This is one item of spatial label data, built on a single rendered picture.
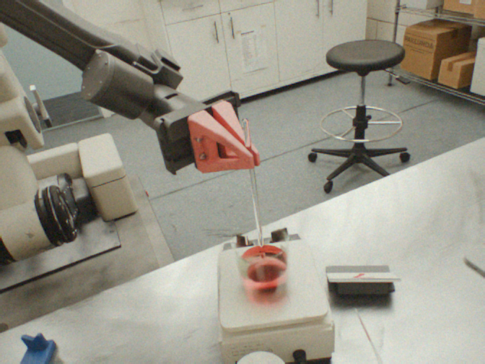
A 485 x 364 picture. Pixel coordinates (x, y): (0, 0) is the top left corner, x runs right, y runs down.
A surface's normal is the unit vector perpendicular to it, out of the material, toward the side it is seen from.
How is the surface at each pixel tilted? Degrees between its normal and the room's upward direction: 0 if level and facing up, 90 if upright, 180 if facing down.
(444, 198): 0
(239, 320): 0
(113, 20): 90
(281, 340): 90
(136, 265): 0
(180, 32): 90
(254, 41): 90
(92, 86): 46
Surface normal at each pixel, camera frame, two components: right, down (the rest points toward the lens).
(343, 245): -0.12, -0.82
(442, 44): 0.36, 0.49
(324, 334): 0.07, 0.55
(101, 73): -0.65, -0.26
